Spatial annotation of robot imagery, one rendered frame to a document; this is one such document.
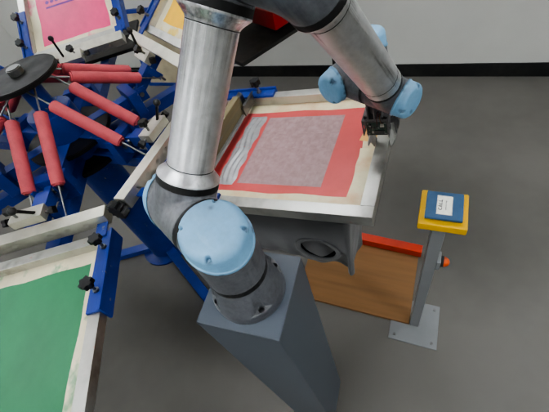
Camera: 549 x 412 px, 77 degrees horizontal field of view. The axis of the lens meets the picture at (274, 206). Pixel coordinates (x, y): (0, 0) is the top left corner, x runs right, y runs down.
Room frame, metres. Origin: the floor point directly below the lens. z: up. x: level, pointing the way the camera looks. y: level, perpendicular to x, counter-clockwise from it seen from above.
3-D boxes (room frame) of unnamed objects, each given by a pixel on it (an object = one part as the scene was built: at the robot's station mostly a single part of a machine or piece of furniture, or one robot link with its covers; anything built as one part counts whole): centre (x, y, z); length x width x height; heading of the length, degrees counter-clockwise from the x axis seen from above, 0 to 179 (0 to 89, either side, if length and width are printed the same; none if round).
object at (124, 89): (1.55, 0.80, 0.99); 0.82 x 0.79 x 0.12; 55
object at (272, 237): (0.76, -0.01, 0.77); 0.46 x 0.09 x 0.36; 55
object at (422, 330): (0.52, -0.47, 0.48); 0.22 x 0.22 x 0.96; 55
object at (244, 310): (0.36, 0.11, 1.25); 0.15 x 0.15 x 0.10
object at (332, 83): (0.67, -0.26, 1.38); 0.11 x 0.11 x 0.08; 27
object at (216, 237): (0.36, 0.11, 1.37); 0.13 x 0.12 x 0.14; 27
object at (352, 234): (0.78, -0.31, 0.74); 0.45 x 0.03 x 0.43; 145
